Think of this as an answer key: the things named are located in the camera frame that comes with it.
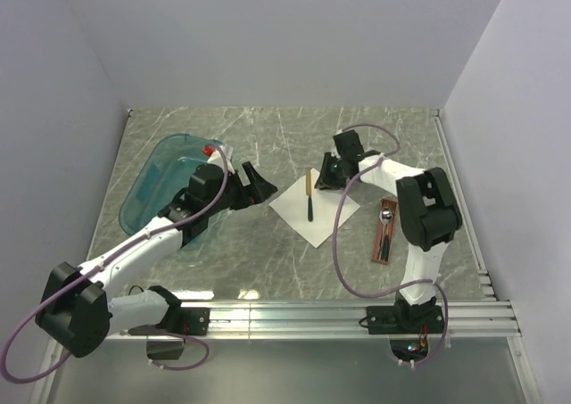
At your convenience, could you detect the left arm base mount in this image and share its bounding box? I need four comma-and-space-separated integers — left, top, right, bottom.
128, 285, 210, 337

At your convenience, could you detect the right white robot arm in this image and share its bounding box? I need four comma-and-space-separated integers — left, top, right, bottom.
315, 125, 462, 307

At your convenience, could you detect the teal transparent plastic bin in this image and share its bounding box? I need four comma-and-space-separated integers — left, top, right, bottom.
119, 133, 222, 236

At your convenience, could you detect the white paper napkin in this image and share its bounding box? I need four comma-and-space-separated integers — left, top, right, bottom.
269, 169, 342, 248

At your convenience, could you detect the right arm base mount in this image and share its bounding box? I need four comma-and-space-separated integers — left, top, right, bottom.
360, 298, 446, 335

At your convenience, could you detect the brown utensil tray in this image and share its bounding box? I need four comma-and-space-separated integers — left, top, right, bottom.
370, 197, 399, 265

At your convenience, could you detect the silver spoon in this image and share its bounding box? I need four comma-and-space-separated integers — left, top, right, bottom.
377, 207, 394, 260

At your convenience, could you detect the aluminium front rail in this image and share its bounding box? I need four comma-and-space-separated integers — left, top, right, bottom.
106, 300, 523, 342

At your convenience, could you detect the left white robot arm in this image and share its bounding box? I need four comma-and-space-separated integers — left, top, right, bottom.
35, 162, 277, 358

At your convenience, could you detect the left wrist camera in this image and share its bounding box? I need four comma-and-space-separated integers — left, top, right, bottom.
203, 144, 234, 168

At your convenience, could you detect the gold knife green handle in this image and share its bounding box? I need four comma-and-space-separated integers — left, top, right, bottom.
305, 169, 314, 222

